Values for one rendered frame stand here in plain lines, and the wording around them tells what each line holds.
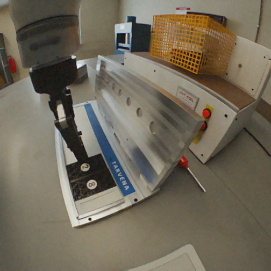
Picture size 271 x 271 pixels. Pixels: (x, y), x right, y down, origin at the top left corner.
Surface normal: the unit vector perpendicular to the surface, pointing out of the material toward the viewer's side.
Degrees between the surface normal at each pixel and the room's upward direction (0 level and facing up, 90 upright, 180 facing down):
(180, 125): 78
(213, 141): 90
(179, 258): 0
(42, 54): 90
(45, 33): 90
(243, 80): 90
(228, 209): 0
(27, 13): 101
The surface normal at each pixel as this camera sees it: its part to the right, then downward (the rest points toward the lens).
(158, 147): -0.85, 0.16
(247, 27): -0.84, 0.35
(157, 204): 0.05, -0.70
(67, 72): 0.90, 0.34
